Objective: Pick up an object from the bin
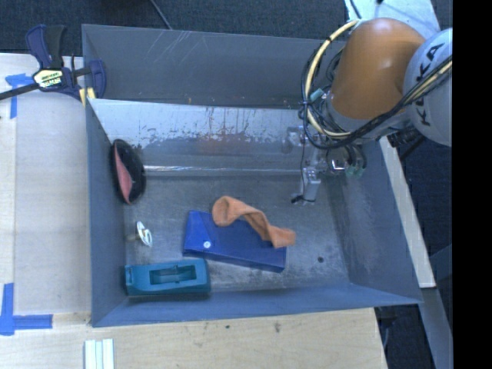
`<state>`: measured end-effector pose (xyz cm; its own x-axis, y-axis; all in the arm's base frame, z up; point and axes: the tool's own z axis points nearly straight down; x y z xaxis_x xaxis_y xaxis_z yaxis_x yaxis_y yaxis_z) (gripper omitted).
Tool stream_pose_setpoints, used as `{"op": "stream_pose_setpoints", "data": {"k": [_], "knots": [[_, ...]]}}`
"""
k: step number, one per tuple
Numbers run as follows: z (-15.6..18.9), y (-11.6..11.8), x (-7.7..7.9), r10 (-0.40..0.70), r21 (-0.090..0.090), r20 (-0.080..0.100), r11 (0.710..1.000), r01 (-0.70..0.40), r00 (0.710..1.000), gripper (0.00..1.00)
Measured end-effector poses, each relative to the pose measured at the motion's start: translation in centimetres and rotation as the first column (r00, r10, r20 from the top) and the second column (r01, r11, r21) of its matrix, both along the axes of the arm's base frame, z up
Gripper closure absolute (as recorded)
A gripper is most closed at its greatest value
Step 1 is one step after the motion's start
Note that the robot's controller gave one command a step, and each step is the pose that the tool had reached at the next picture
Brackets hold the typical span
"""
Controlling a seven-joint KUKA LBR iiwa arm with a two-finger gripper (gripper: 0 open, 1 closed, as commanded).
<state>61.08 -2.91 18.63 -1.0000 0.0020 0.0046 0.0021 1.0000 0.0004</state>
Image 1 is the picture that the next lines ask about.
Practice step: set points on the orange cloth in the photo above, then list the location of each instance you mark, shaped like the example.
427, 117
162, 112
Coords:
230, 210

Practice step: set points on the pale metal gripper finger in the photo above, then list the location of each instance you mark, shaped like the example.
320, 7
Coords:
315, 188
305, 185

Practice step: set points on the black cylinder on white bracket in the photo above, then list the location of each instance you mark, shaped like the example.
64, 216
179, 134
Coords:
403, 137

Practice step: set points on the teal plastic case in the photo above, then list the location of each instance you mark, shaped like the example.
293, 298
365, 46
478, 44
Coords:
165, 279

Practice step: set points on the grey metal bin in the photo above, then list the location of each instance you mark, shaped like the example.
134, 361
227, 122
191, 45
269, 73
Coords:
238, 156

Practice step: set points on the blue flat box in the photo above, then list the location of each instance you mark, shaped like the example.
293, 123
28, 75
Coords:
230, 244

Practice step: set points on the pale wood board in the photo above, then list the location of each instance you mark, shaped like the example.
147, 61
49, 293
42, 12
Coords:
52, 206

